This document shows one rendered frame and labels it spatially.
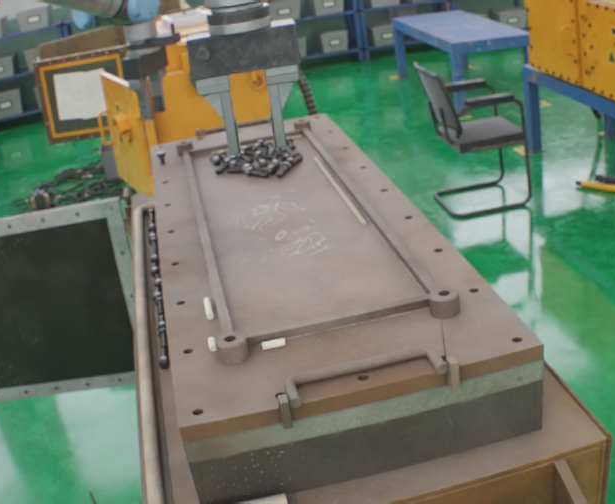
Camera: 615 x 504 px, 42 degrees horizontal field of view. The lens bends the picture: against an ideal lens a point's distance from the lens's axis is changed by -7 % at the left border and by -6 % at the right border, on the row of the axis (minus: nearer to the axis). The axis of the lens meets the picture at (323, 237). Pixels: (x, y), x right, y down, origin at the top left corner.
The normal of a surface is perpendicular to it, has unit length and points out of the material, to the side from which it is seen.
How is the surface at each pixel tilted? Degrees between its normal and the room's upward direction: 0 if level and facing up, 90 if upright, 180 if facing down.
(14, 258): 90
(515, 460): 0
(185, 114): 90
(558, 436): 0
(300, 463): 90
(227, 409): 0
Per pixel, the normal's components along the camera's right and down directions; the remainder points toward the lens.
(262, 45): 0.10, 0.37
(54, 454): -0.12, -0.92
